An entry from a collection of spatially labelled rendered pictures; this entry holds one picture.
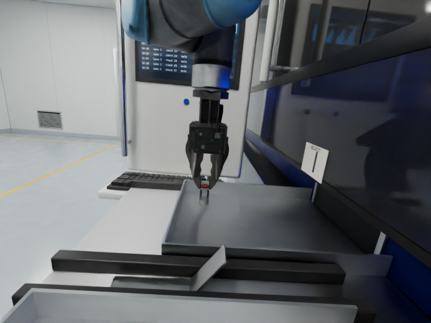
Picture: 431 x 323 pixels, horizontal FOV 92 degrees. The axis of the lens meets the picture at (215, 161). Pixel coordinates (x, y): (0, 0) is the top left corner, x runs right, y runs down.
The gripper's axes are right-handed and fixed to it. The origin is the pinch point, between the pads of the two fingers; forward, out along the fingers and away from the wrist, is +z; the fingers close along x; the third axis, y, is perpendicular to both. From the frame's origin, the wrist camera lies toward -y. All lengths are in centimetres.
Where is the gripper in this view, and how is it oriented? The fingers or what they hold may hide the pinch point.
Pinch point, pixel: (205, 182)
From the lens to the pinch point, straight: 48.9
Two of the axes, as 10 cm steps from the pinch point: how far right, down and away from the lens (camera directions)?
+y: 0.2, 2.7, -9.6
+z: -0.7, 9.6, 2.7
